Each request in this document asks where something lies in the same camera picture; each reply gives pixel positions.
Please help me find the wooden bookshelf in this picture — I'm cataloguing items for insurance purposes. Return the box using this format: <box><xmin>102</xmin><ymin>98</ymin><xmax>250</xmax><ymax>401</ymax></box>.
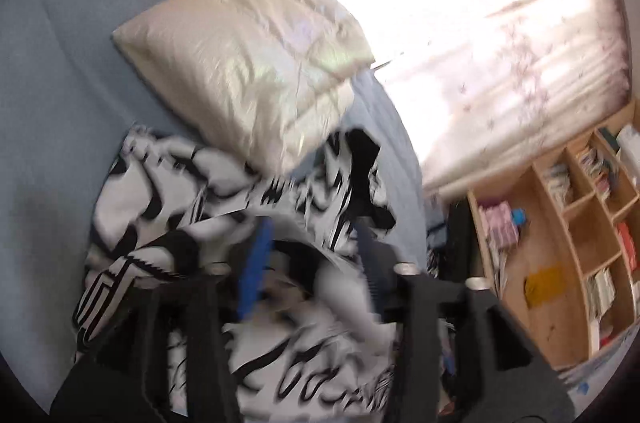
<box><xmin>465</xmin><ymin>100</ymin><xmax>640</xmax><ymax>369</ymax></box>

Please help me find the red book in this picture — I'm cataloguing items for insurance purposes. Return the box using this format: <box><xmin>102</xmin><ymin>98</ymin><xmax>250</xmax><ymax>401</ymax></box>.
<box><xmin>617</xmin><ymin>223</ymin><xmax>639</xmax><ymax>275</ymax></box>

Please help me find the cream shiny puffer jacket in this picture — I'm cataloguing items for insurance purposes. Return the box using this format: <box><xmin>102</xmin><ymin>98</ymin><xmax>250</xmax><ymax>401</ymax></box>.
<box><xmin>112</xmin><ymin>0</ymin><xmax>376</xmax><ymax>176</ymax></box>

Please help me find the blue bed blanket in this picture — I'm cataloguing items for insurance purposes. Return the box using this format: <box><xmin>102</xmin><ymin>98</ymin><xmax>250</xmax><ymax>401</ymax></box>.
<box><xmin>0</xmin><ymin>0</ymin><xmax>436</xmax><ymax>414</ymax></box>

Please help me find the pink drawer organizer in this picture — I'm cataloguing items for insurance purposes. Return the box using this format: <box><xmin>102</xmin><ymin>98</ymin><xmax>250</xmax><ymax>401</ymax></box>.
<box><xmin>477</xmin><ymin>200</ymin><xmax>521</xmax><ymax>249</ymax></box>

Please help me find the row of books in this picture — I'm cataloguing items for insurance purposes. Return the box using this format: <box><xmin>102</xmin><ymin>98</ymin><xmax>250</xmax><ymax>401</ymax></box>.
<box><xmin>580</xmin><ymin>147</ymin><xmax>614</xmax><ymax>200</ymax></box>
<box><xmin>585</xmin><ymin>268</ymin><xmax>617</xmax><ymax>320</ymax></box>
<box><xmin>542</xmin><ymin>163</ymin><xmax>574</xmax><ymax>210</ymax></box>

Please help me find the sheer white patterned curtain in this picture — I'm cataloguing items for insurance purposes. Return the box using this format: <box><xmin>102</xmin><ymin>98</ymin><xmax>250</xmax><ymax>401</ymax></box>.
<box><xmin>265</xmin><ymin>0</ymin><xmax>632</xmax><ymax>200</ymax></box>

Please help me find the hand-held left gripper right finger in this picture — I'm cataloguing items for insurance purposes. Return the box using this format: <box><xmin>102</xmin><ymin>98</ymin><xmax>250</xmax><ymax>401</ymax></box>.
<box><xmin>351</xmin><ymin>220</ymin><xmax>577</xmax><ymax>423</ymax></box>

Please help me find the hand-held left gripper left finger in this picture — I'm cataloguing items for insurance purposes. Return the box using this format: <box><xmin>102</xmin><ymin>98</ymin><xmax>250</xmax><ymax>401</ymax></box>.
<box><xmin>50</xmin><ymin>217</ymin><xmax>276</xmax><ymax>423</ymax></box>

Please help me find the white black printed hooded jacket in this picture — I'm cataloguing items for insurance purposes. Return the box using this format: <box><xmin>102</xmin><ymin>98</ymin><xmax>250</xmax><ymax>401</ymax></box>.
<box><xmin>72</xmin><ymin>125</ymin><xmax>451</xmax><ymax>423</ymax></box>

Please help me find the black white patterned cloth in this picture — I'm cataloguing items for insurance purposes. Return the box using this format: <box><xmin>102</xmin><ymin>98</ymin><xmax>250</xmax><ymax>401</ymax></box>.
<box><xmin>430</xmin><ymin>198</ymin><xmax>482</xmax><ymax>285</ymax></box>

